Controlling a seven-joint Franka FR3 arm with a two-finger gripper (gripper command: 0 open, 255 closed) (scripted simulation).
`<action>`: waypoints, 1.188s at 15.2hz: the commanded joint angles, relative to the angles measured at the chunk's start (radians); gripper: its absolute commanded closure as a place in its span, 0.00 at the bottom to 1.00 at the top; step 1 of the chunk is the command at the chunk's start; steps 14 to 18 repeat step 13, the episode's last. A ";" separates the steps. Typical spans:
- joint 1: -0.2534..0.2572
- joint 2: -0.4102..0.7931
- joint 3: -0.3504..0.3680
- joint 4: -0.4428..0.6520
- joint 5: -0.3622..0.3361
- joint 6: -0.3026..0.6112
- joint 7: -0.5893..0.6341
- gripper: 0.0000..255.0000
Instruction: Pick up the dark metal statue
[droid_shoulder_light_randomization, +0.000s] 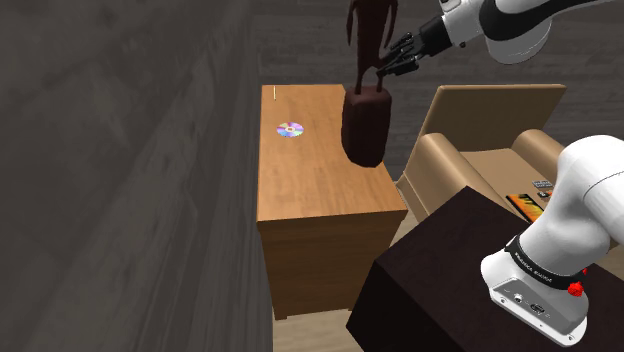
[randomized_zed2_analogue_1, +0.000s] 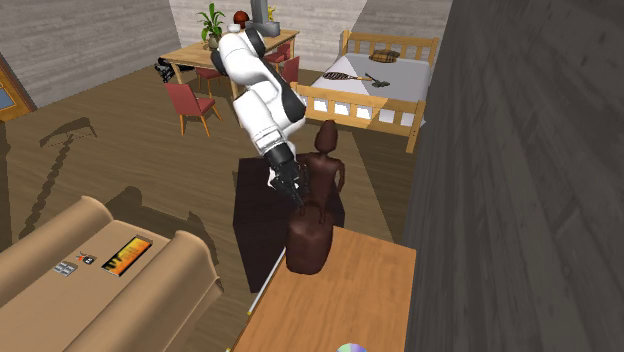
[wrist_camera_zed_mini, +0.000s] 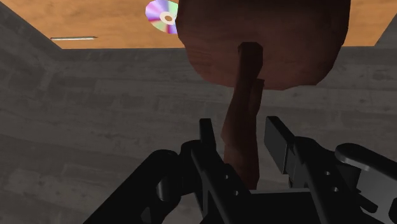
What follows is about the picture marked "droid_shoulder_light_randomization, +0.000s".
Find orange and black book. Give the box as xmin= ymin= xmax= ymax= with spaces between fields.
xmin=505 ymin=192 xmax=545 ymax=225

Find wooden chest of drawers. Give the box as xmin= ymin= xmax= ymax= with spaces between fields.
xmin=256 ymin=83 xmax=410 ymax=322

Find shiny compact disc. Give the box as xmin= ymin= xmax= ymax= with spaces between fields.
xmin=276 ymin=121 xmax=305 ymax=139

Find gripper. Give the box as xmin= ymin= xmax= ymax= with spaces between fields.
xmin=375 ymin=15 xmax=454 ymax=79

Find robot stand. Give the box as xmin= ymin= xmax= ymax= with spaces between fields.
xmin=345 ymin=185 xmax=624 ymax=352

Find tan armchair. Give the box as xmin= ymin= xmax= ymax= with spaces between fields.
xmin=395 ymin=83 xmax=624 ymax=268

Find dark brown figure statue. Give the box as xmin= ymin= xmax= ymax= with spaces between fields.
xmin=340 ymin=0 xmax=400 ymax=169

